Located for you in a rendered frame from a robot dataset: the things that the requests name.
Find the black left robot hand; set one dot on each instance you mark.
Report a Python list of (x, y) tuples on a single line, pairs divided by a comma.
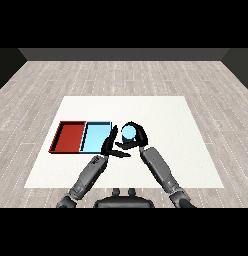
[(108, 146)]

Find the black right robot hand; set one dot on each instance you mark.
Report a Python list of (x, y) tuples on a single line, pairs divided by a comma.
[(140, 137)]

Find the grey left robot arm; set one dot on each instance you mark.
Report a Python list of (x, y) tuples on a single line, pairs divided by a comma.
[(86, 180)]

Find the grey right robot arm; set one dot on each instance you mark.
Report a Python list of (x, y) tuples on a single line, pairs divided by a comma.
[(164, 175)]

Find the light blue shallow open box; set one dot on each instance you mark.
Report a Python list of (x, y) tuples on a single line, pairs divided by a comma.
[(95, 137)]

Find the red shallow open box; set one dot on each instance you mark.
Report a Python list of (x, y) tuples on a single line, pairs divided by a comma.
[(69, 136)]

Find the dark grey robot body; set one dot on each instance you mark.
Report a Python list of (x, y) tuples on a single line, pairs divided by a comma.
[(124, 201)]

